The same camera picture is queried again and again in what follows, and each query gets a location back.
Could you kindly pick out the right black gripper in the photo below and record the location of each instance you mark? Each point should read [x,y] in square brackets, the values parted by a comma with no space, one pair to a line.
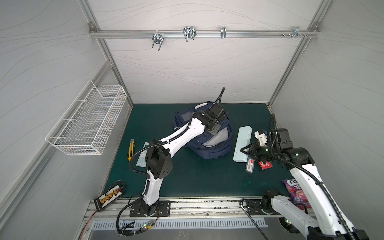
[255,150]

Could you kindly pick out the mint green pencil case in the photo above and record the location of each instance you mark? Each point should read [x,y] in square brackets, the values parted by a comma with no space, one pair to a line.
[243,139]

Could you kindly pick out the navy blue student backpack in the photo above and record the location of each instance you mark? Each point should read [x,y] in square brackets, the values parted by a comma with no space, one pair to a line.
[207,145]

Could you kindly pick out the white green calculator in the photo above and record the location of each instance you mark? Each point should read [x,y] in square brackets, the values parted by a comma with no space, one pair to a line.
[141,162]

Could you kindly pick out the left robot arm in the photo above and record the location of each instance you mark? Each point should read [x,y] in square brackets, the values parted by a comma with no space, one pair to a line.
[205,129]

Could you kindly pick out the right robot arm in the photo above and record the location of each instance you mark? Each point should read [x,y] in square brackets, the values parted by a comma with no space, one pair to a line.
[329,222]

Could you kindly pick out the clear pen case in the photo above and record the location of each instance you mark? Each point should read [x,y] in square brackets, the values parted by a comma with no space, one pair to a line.
[250,165]

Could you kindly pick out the red flat box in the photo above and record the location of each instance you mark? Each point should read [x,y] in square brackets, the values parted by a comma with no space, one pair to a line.
[266,165]

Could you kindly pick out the green mat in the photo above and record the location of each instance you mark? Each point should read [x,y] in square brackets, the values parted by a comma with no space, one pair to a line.
[192,176]

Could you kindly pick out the pink snack pouch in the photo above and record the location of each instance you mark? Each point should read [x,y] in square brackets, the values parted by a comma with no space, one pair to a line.
[296,193]

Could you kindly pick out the middle metal hook clamp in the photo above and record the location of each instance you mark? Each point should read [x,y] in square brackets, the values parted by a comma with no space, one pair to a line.
[189,33]

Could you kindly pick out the metal hook clamp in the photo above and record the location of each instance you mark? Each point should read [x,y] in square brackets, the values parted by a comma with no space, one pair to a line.
[157,39]
[295,34]
[189,33]

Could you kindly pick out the yellow utility knife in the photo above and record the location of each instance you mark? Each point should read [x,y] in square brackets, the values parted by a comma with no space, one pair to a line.
[131,149]

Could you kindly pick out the left metal hook clamp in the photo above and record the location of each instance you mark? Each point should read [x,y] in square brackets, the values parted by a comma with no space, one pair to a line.
[157,39]

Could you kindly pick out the right metal hook clamp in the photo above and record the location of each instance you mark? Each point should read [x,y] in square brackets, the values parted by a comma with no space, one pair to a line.
[295,34]

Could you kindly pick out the yellow terminal block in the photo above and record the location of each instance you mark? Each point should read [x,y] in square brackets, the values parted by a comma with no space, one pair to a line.
[115,191]

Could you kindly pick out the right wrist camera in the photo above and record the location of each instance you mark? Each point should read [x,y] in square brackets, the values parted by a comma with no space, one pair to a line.
[262,138]

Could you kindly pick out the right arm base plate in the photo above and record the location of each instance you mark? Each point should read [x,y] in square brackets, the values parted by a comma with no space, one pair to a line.
[253,207]

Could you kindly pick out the small metal ring clamp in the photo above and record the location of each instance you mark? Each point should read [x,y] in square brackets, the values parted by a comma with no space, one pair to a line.
[223,32]

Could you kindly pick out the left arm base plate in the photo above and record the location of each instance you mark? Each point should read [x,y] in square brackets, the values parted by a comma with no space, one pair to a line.
[159,208]

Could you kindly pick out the aluminium top rail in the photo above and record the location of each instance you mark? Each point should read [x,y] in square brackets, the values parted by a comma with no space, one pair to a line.
[201,34]

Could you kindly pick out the white wire basket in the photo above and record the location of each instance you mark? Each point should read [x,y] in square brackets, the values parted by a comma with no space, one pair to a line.
[85,127]

